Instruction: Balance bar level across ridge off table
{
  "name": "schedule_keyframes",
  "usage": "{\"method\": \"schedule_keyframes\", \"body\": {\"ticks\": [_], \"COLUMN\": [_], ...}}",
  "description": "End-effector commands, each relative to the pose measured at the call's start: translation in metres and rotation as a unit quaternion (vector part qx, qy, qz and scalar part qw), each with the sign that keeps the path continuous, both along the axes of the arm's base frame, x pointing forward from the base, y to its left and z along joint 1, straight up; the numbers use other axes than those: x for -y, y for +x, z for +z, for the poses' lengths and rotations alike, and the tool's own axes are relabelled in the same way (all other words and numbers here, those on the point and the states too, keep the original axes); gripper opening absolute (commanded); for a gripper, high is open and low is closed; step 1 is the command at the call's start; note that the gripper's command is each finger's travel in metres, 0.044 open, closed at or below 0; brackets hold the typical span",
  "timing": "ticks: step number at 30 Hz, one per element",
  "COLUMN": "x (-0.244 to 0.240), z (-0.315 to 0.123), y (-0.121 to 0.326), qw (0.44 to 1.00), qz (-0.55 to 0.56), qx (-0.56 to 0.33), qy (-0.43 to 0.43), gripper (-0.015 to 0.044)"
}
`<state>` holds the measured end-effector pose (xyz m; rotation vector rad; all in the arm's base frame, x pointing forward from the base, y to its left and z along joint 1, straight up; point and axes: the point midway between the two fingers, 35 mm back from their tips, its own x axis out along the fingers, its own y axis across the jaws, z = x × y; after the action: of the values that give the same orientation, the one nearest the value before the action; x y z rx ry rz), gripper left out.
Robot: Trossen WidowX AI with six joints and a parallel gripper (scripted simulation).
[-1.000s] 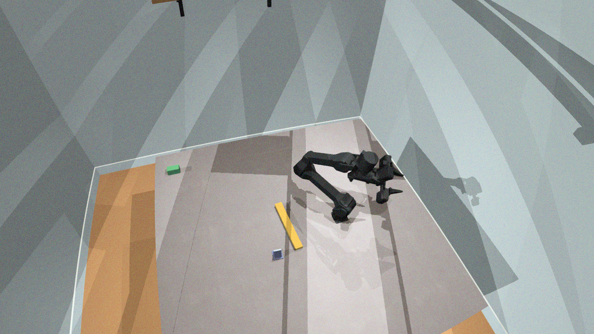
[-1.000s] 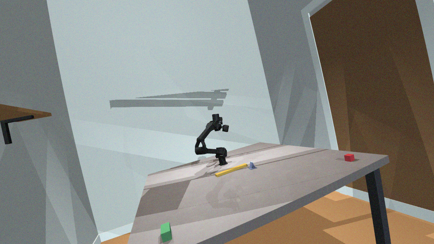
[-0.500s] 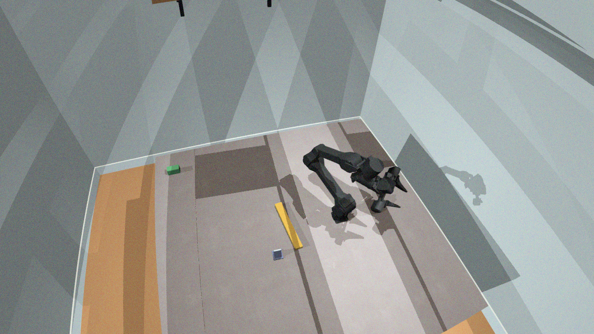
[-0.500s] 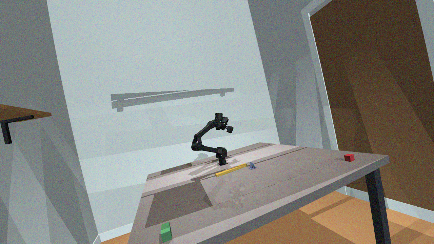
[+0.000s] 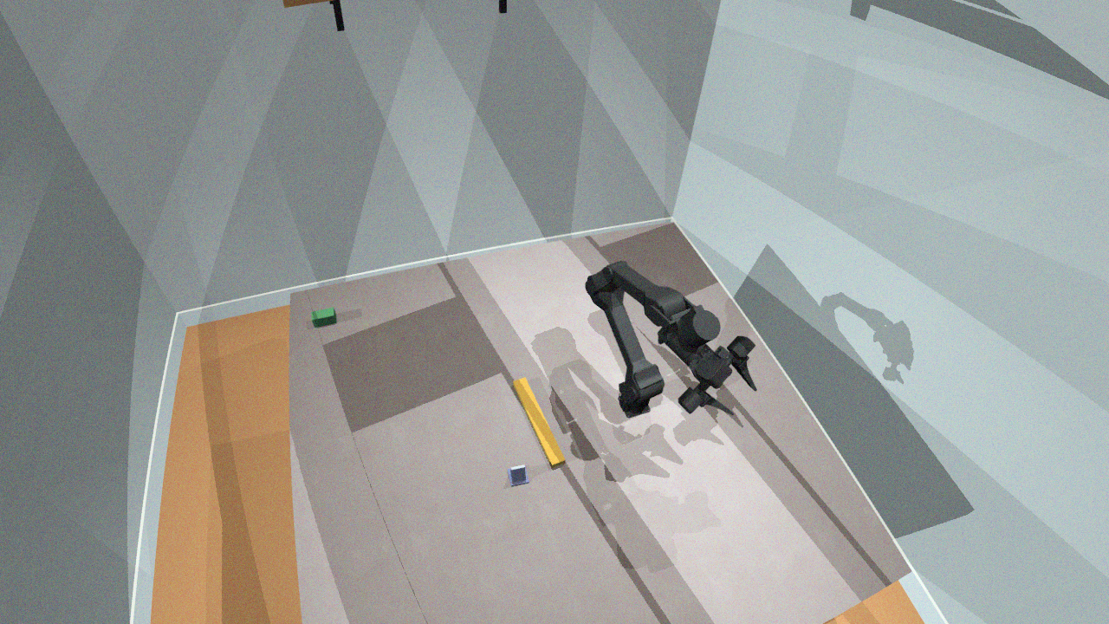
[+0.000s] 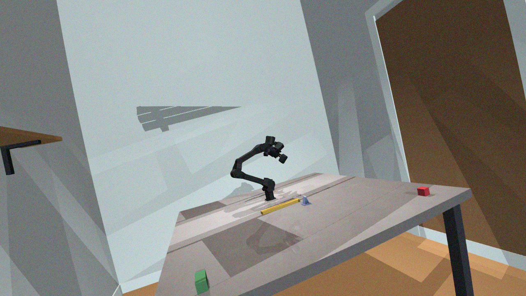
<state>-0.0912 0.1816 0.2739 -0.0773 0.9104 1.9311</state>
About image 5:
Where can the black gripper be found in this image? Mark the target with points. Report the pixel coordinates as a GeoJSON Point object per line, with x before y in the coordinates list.
{"type": "Point", "coordinates": [739, 349]}

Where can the green rectangular block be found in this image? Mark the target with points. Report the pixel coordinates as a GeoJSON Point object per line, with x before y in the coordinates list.
{"type": "Point", "coordinates": [323, 317]}

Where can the yellow bar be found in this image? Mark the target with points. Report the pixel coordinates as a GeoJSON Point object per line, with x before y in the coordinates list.
{"type": "Point", "coordinates": [539, 423]}

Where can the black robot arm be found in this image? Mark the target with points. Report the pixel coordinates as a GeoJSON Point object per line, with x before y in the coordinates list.
{"type": "Point", "coordinates": [685, 327]}

